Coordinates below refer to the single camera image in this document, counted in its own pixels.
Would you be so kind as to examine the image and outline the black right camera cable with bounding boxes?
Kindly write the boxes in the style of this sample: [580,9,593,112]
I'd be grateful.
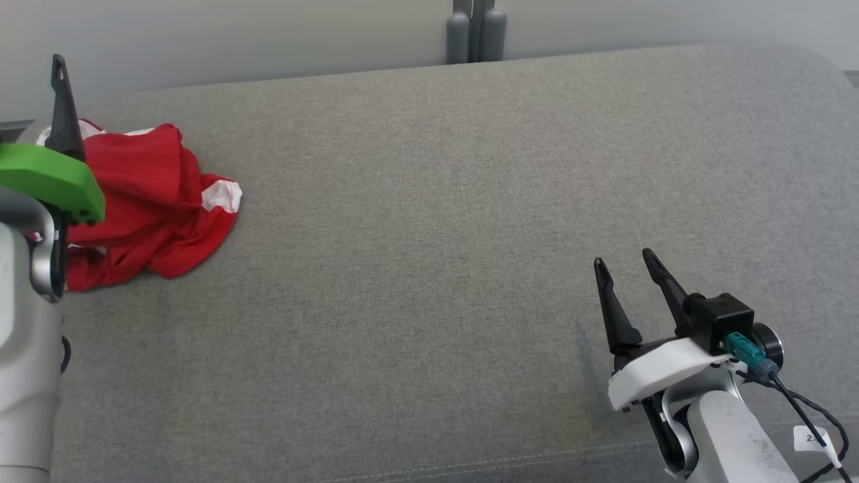
[735,366,859,483]

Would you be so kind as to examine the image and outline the grey partition post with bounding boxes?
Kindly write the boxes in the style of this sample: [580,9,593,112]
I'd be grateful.
[446,0,507,64]

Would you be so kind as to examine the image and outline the teal right cable connector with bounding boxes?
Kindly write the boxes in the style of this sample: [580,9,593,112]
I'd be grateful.
[723,332,780,378]

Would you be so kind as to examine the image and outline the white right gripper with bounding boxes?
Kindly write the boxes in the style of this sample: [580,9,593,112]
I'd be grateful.
[594,248,736,411]

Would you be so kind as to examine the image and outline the red shorts with white stripe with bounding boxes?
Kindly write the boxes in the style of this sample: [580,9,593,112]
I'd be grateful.
[37,119,242,282]

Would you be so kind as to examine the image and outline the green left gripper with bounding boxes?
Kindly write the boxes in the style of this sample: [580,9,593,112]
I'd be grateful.
[0,54,106,225]

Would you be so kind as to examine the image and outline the white right cable label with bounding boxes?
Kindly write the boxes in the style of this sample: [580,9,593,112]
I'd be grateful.
[794,426,833,451]

